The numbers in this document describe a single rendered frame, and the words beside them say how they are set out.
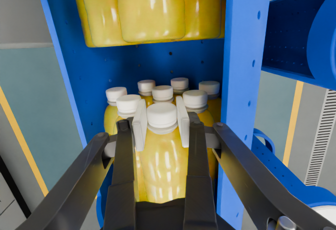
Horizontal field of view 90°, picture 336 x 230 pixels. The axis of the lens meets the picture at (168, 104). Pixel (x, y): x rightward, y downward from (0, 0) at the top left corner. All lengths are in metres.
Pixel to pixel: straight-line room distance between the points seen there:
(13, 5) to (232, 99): 0.85
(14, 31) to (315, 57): 0.93
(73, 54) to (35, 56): 1.35
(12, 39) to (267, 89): 1.65
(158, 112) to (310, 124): 1.95
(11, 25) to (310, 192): 1.15
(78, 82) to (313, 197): 0.71
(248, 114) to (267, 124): 1.63
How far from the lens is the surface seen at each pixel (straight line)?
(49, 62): 1.62
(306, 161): 2.33
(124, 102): 0.26
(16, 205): 2.40
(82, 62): 0.33
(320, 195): 0.75
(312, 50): 0.52
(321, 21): 0.52
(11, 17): 0.87
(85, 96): 0.33
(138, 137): 0.16
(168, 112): 0.20
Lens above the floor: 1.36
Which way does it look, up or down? 70 degrees down
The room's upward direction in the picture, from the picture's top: 173 degrees clockwise
